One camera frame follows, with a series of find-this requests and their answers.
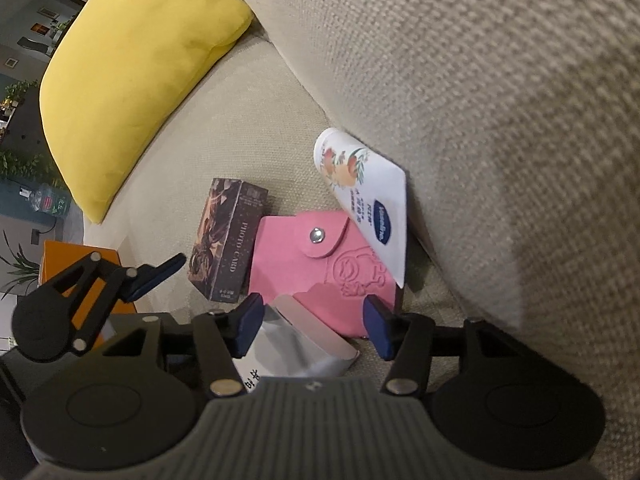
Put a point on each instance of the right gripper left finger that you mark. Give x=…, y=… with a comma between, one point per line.
x=202, y=354

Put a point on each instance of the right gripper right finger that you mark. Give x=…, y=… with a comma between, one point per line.
x=411, y=341

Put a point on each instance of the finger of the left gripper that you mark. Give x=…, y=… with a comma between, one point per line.
x=141, y=280

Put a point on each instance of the white Vaseline lotion tube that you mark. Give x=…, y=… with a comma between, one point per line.
x=372, y=190

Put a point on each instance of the orange cardboard box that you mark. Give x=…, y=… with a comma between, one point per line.
x=75, y=279

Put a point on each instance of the dark photo card box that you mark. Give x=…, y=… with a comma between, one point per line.
x=225, y=239

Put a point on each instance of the pink felt snap wallet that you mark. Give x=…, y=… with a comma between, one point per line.
x=321, y=259

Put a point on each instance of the water bottle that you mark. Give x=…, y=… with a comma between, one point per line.
x=48, y=200

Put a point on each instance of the yellow pillow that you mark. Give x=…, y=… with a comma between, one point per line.
x=120, y=71

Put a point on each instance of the beige sofa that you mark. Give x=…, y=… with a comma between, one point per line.
x=517, y=125

